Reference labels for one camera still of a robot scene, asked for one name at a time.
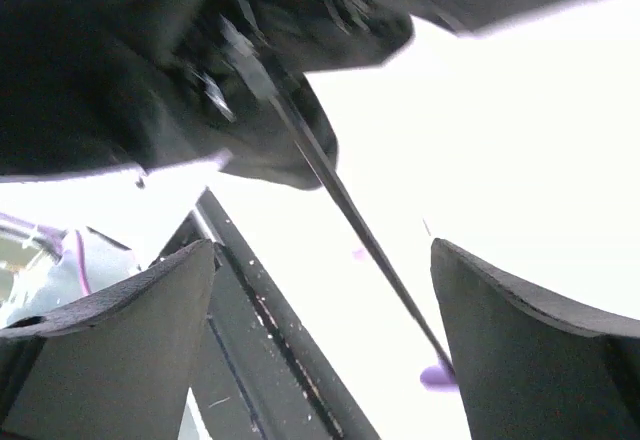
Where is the lavender folding umbrella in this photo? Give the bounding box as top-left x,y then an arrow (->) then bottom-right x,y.
0,0 -> 640,394

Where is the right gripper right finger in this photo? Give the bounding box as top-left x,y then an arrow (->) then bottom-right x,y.
431,239 -> 639,440

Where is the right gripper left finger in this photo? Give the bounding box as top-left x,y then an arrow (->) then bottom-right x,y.
1,240 -> 215,439

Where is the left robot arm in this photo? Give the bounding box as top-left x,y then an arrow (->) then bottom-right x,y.
1,230 -> 141,327

